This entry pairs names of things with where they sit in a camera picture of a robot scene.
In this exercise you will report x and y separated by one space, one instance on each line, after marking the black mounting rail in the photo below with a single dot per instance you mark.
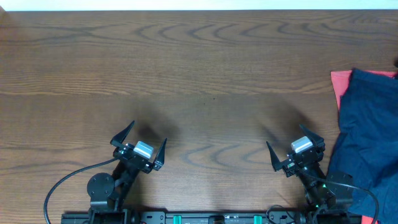
157 217

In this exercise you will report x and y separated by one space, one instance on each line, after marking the red cloth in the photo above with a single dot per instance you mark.
340 81

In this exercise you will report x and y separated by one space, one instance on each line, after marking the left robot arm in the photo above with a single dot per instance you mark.
108 192

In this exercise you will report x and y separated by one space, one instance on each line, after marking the navy blue shorts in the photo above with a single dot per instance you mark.
366 147

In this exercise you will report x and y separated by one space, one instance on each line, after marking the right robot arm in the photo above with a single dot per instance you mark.
328 196

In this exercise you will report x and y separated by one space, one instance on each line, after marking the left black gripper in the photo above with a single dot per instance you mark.
134 156

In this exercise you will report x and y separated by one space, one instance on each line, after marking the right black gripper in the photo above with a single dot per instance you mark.
289 167

